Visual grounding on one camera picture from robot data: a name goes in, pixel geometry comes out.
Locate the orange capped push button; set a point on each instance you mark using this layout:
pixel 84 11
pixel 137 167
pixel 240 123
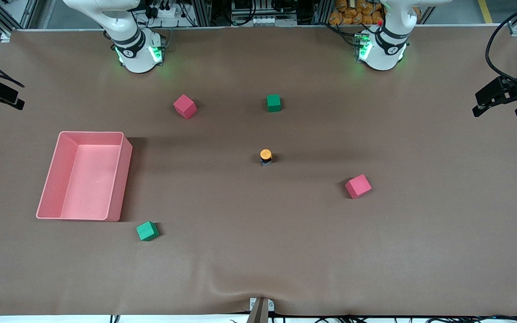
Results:
pixel 265 156

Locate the white power strip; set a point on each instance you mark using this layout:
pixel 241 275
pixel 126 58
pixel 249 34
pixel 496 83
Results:
pixel 164 11

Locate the brown table cover mat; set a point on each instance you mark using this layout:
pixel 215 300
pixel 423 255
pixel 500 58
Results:
pixel 285 251

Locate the pink foam cube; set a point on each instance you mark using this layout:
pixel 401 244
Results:
pixel 358 186
pixel 185 106

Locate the green foam cube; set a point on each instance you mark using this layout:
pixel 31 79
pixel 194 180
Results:
pixel 147 231
pixel 273 103

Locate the orange items pile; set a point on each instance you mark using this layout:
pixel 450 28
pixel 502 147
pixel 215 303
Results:
pixel 352 15

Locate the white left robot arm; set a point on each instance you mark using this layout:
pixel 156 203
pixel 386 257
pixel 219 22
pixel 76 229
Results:
pixel 384 49

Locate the metal table clamp bracket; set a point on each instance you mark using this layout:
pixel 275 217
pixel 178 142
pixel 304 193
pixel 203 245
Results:
pixel 260 309

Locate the pink plastic tray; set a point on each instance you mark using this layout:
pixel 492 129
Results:
pixel 88 179

